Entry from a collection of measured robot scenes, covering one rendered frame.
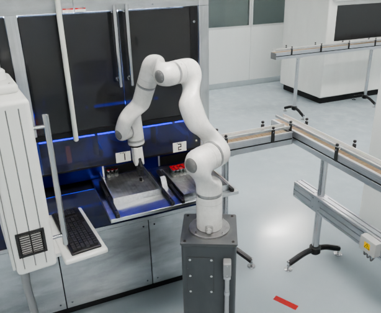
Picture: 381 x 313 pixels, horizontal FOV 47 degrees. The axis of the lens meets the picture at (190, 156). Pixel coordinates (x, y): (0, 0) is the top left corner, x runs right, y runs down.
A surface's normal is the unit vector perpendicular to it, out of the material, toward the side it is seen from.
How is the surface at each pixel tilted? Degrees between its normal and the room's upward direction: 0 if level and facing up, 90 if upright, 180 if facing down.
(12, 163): 90
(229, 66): 90
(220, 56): 90
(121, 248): 90
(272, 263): 0
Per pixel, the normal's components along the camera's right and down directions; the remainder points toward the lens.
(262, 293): -0.02, -0.92
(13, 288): 0.39, 0.36
